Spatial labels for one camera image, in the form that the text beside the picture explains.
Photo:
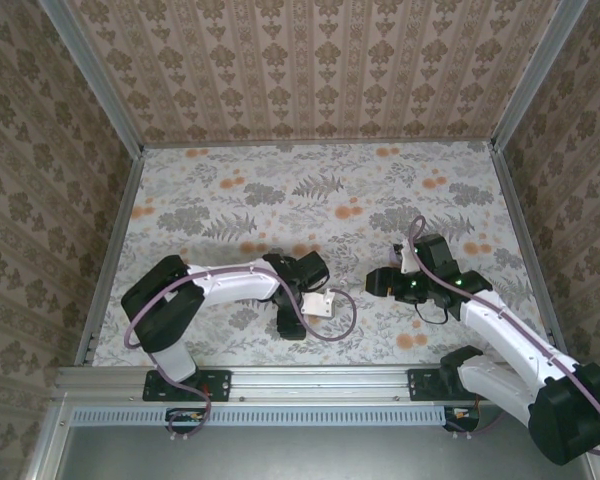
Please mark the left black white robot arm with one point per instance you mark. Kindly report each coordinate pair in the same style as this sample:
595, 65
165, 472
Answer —
230, 292

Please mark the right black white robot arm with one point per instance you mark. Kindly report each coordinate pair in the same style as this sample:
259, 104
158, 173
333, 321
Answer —
495, 335

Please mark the black connector board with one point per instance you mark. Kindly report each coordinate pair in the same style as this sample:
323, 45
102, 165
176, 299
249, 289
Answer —
187, 417
462, 417

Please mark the grey sheet metal panel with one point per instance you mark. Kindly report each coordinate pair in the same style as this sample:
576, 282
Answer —
320, 455

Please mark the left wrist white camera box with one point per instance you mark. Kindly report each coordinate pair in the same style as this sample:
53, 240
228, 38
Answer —
317, 304

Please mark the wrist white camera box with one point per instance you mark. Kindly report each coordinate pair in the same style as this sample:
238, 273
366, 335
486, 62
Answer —
409, 257
317, 304

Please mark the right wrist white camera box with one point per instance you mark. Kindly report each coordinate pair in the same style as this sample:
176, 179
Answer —
409, 257

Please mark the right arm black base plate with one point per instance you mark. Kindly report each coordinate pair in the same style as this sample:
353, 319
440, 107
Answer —
420, 385

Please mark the wide aluminium mounting rail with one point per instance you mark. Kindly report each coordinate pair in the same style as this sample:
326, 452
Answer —
320, 382

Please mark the thin aluminium wall rail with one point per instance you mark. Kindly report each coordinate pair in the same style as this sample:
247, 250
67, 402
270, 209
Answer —
320, 143

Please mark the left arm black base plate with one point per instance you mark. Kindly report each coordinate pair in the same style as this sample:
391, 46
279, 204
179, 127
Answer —
220, 385

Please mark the aluminium side rail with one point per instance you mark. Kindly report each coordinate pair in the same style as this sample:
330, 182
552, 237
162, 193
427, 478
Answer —
520, 225
112, 250

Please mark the aluminium corner post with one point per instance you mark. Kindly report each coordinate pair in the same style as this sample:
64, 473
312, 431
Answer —
98, 80
535, 75

